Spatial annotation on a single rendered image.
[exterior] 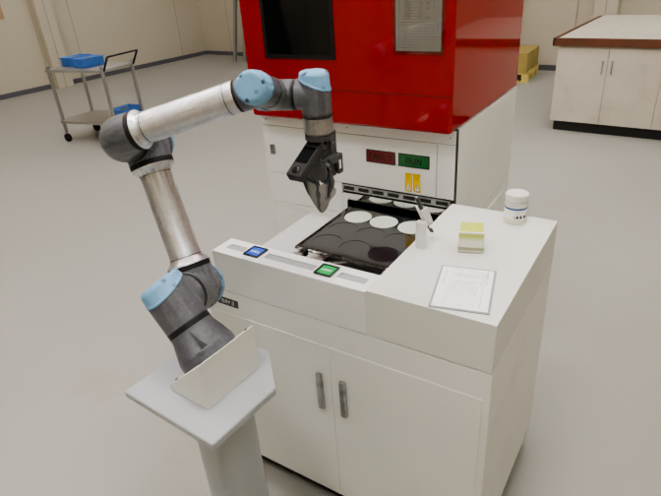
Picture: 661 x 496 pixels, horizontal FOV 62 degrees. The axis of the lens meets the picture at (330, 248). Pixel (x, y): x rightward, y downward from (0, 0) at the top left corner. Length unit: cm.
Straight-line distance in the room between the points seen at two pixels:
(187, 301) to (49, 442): 150
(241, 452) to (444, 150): 113
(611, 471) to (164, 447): 175
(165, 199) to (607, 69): 511
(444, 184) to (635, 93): 429
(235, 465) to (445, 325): 66
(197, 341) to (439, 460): 78
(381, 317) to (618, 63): 488
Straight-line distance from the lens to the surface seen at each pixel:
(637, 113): 611
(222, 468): 157
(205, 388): 133
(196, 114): 131
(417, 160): 194
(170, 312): 136
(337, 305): 153
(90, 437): 268
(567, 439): 248
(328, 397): 178
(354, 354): 160
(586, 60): 610
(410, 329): 144
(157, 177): 151
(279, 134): 223
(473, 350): 140
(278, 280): 162
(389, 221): 196
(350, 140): 205
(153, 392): 147
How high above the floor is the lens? 174
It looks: 28 degrees down
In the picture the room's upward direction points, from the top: 4 degrees counter-clockwise
